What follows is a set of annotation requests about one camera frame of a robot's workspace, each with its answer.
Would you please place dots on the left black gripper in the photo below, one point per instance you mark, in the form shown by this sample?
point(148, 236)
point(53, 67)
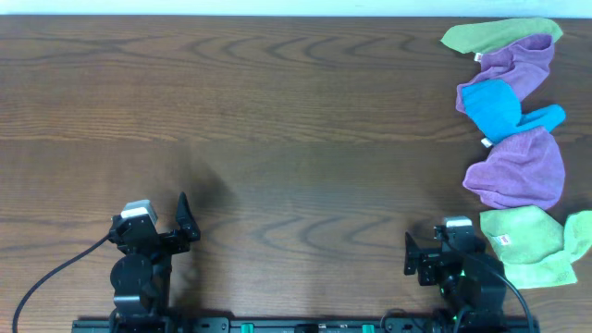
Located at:
point(167, 239)

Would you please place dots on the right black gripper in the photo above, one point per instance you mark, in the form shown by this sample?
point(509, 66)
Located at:
point(428, 258)

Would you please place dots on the bright green cloth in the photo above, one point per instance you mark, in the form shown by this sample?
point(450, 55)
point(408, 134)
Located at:
point(535, 249)

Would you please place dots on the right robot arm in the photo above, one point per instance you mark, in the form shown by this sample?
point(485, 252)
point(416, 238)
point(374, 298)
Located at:
point(465, 276)

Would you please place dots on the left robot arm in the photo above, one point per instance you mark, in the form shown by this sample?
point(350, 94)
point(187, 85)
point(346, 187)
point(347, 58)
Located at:
point(141, 279)

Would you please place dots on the lower purple cloth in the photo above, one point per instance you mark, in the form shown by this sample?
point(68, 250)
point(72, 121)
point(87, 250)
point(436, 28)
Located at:
point(524, 169)

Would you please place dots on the purple cloth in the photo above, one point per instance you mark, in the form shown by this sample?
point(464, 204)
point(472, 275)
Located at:
point(524, 169)
point(523, 64)

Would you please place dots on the blue cloth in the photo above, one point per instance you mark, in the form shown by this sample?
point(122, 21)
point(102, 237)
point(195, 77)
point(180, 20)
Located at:
point(497, 111)

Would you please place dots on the upper purple cloth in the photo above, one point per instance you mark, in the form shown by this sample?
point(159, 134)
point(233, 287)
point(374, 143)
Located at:
point(523, 64)

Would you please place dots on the olive green cloth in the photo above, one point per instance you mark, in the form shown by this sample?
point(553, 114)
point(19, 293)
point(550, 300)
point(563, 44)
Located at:
point(490, 36)

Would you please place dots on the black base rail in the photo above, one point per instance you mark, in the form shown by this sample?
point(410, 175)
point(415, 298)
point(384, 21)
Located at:
point(225, 325)

